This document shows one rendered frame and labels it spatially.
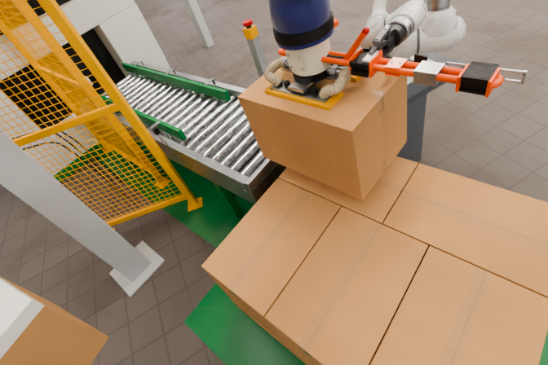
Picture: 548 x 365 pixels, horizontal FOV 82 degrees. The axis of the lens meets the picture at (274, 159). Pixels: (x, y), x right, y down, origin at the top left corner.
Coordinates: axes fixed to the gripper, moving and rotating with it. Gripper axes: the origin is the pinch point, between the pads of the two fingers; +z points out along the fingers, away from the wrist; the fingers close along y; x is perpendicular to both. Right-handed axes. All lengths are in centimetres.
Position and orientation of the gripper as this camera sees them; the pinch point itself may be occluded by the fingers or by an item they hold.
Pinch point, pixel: (370, 62)
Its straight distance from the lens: 119.4
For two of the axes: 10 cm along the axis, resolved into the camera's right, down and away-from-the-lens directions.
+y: 2.6, 6.8, 6.9
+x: -7.6, -3.0, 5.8
